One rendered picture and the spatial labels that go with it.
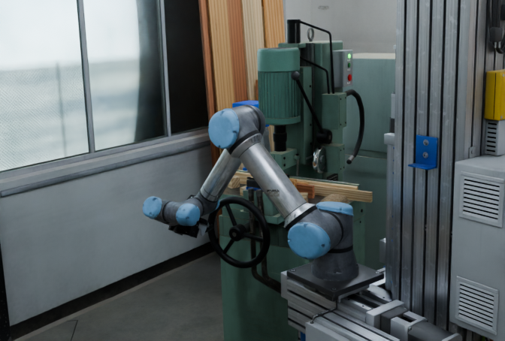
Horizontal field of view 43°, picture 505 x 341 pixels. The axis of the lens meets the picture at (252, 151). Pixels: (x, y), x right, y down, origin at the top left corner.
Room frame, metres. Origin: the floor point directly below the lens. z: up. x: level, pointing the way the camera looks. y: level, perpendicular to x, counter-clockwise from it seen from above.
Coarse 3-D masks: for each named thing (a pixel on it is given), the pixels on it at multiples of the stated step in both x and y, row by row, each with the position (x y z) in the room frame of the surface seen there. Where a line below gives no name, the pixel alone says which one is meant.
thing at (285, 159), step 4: (288, 148) 2.71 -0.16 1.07; (292, 148) 2.71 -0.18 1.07; (272, 152) 2.62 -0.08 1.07; (276, 152) 2.62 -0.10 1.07; (280, 152) 2.62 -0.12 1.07; (284, 152) 2.62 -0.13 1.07; (288, 152) 2.63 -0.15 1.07; (292, 152) 2.66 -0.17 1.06; (296, 152) 2.69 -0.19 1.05; (272, 156) 2.61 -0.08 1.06; (276, 156) 2.60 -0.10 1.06; (280, 156) 2.59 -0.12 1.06; (284, 156) 2.60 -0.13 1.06; (288, 156) 2.63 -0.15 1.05; (292, 156) 2.66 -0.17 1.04; (276, 160) 2.60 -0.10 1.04; (280, 160) 2.59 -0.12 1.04; (284, 160) 2.60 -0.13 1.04; (288, 160) 2.63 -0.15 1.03; (292, 160) 2.66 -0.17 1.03; (280, 164) 2.59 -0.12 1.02; (284, 164) 2.60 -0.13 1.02; (288, 164) 2.63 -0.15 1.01; (292, 164) 2.66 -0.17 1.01; (284, 168) 2.60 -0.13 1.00
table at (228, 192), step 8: (240, 184) 2.76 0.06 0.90; (224, 192) 2.63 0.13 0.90; (232, 192) 2.62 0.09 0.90; (312, 200) 2.47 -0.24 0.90; (320, 200) 2.47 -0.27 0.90; (232, 208) 2.59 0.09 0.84; (240, 208) 2.56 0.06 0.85; (240, 216) 2.45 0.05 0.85; (248, 216) 2.43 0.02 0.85; (272, 216) 2.37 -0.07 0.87; (280, 216) 2.37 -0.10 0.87
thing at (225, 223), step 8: (360, 208) 2.82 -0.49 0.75; (224, 216) 2.61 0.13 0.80; (360, 216) 2.82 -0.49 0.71; (224, 224) 2.61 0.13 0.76; (224, 232) 2.61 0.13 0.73; (248, 232) 2.54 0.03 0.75; (256, 232) 2.52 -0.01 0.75; (272, 232) 2.48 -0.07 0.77; (280, 232) 2.46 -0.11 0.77; (256, 240) 2.52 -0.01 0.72; (272, 240) 2.48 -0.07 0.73; (280, 240) 2.46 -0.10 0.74
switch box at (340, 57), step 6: (336, 54) 2.80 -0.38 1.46; (342, 54) 2.78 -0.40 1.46; (336, 60) 2.80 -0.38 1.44; (342, 60) 2.78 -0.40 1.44; (336, 66) 2.80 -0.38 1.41; (342, 66) 2.78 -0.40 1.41; (336, 72) 2.80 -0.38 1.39; (342, 72) 2.78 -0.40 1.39; (348, 72) 2.82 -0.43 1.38; (336, 78) 2.80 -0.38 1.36; (342, 78) 2.78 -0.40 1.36; (336, 84) 2.80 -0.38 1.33; (342, 84) 2.78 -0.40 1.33; (348, 84) 2.82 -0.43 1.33
